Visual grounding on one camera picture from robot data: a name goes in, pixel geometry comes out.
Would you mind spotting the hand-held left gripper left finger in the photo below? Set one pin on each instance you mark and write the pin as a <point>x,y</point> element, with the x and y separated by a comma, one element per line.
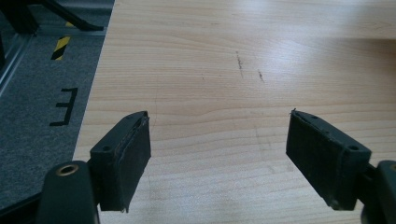
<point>120,165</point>

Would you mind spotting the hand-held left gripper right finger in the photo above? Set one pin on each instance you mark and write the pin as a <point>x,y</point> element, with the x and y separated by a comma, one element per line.
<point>323,161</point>

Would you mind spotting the black floor tape mark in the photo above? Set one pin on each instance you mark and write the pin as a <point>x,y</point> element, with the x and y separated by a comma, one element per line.
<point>65,106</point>

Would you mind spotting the yellow black striped floor tape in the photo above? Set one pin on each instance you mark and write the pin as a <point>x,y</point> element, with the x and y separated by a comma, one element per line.
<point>61,46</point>

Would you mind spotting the black metal stand leg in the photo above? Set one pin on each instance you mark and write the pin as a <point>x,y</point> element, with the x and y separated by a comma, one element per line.
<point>46,15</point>

